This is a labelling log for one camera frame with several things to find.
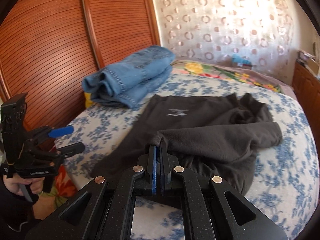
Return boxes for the black fleece pants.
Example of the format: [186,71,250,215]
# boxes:
[91,94,283,194]

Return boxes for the wooden sideboard cabinet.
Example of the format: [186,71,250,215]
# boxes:
[292,61,320,131]

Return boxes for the person's left hand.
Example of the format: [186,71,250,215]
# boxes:
[3,172,45,196]

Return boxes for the person's left forearm dark sleeve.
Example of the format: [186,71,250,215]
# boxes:
[1,179,41,240]

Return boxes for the sheer circle-patterned curtain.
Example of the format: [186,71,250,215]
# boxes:
[153,0,295,82]

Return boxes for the wooden slatted wardrobe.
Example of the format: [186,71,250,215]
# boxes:
[1,0,159,129]

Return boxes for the blue item on box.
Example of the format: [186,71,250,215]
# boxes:
[232,54,253,69]

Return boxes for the folded blue jeans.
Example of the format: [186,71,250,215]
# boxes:
[81,46,175,108]

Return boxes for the colourful floral blanket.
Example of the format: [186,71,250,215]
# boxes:
[171,60,297,101]

